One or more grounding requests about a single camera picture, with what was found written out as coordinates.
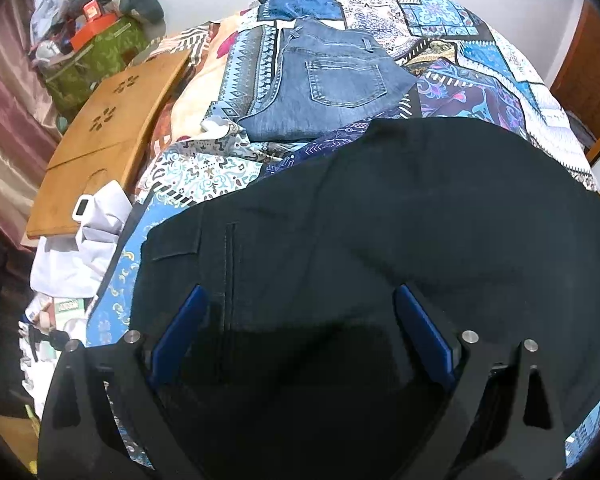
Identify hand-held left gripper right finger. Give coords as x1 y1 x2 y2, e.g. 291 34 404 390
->
393 284 570 480

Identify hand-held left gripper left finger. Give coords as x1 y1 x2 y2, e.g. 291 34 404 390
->
37 284 210 480

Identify black pants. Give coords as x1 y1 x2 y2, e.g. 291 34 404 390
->
128 118 600 480

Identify white and green box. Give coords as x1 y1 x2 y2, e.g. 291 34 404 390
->
50 298 88 329

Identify wooden lap desk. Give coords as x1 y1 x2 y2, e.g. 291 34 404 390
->
25 50 193 239

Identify folded blue jeans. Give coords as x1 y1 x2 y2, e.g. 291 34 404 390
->
236 18 419 143

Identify patterned patchwork blanket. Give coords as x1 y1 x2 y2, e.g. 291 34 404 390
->
86 0 600 461

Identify pink curtain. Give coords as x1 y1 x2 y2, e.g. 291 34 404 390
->
0 0 61 256

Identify green patterned storage bag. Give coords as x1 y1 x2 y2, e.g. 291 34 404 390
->
41 16 152 122

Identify wooden door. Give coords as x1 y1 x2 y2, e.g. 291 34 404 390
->
550 0 600 165

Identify orange box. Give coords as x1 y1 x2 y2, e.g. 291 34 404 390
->
70 2 118 51

